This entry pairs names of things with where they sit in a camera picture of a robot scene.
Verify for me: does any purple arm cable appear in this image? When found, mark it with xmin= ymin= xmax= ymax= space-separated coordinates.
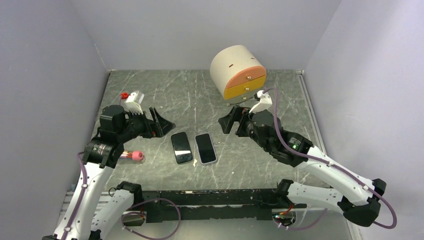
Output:
xmin=263 ymin=87 xmax=398 ymax=232
xmin=61 ymin=151 xmax=89 ymax=240

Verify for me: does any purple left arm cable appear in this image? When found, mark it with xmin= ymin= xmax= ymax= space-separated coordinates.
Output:
xmin=61 ymin=151 xmax=89 ymax=240

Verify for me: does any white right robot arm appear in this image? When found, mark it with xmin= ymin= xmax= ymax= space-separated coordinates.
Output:
xmin=218 ymin=105 xmax=387 ymax=227

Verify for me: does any black phone case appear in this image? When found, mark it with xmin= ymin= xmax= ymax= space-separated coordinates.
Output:
xmin=170 ymin=131 xmax=194 ymax=165

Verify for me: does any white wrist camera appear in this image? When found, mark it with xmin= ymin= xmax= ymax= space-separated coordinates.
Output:
xmin=249 ymin=90 xmax=273 ymax=114
xmin=119 ymin=90 xmax=145 ymax=115

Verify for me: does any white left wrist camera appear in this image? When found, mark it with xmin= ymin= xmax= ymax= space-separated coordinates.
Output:
xmin=119 ymin=90 xmax=145 ymax=115

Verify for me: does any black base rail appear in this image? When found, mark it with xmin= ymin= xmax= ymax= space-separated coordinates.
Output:
xmin=131 ymin=188 xmax=306 ymax=223

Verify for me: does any round beige drawer cabinet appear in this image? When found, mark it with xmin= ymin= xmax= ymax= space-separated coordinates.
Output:
xmin=209 ymin=45 xmax=267 ymax=105

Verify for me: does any aluminium frame rail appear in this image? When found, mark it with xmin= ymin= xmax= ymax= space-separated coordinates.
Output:
xmin=59 ymin=71 xmax=352 ymax=213

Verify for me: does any pink ring toy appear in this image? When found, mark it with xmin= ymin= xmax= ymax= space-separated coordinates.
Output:
xmin=120 ymin=150 xmax=144 ymax=162

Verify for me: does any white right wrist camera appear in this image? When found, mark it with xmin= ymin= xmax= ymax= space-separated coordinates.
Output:
xmin=249 ymin=90 xmax=273 ymax=114

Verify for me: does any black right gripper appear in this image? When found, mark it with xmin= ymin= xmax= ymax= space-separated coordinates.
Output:
xmin=218 ymin=104 xmax=272 ymax=153

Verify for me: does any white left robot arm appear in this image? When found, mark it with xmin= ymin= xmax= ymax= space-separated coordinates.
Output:
xmin=43 ymin=104 xmax=176 ymax=240

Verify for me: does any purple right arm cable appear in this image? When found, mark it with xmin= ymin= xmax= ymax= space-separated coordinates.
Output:
xmin=263 ymin=87 xmax=398 ymax=232

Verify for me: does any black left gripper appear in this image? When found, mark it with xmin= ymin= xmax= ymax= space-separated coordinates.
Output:
xmin=116 ymin=106 xmax=175 ymax=143

